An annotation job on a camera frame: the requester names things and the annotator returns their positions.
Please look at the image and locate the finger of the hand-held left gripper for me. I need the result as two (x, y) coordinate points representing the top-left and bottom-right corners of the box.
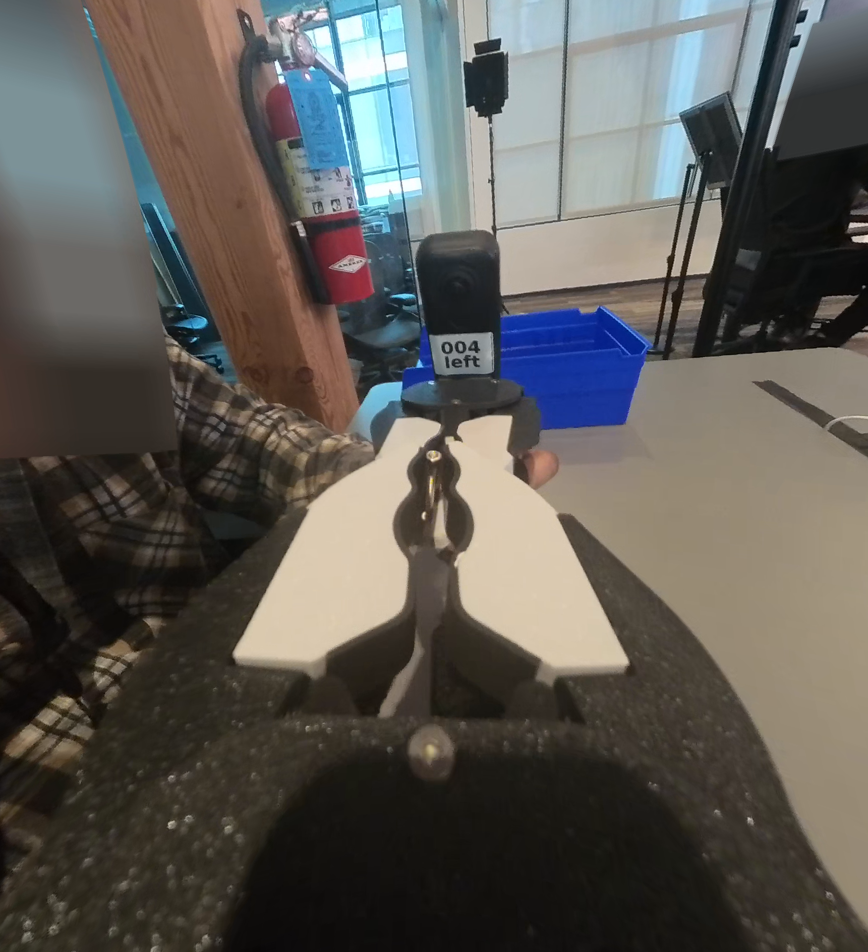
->
(393, 416), (446, 456)
(455, 415), (515, 480)

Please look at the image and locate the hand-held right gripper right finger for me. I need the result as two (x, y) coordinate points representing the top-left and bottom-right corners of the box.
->
(440, 445), (633, 678)

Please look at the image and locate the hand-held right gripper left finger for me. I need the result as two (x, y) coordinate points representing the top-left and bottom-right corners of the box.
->
(231, 443), (436, 678)

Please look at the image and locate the blue plastic bin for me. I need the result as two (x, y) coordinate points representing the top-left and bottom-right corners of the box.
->
(403, 305), (652, 431)

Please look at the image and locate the person's left forearm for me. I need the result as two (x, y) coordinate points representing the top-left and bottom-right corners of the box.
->
(203, 387), (377, 522)

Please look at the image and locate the person's left hand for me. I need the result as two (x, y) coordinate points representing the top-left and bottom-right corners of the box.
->
(514, 450), (560, 489)

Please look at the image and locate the red fire extinguisher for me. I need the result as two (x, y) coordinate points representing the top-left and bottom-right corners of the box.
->
(239, 11), (375, 306)

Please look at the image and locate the black light panel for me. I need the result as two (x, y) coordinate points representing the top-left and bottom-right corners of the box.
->
(463, 41), (511, 118)

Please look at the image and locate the black panel stand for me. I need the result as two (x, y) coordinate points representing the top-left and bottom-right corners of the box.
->
(653, 149), (711, 359)

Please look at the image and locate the blue paper tag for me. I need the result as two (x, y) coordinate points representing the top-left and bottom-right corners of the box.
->
(284, 69), (350, 171)

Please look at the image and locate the wooden pillar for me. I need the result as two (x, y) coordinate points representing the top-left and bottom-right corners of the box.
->
(86, 0), (362, 434)

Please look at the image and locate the person's plaid shirt torso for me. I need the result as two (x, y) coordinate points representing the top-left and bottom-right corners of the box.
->
(0, 454), (256, 886)

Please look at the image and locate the grey panel light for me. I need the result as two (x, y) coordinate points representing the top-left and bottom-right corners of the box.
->
(679, 93), (744, 188)

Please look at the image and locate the black pole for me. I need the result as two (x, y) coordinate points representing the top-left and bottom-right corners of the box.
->
(693, 0), (808, 359)

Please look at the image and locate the black table cable strip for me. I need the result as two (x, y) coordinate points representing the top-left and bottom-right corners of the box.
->
(753, 379), (868, 480)

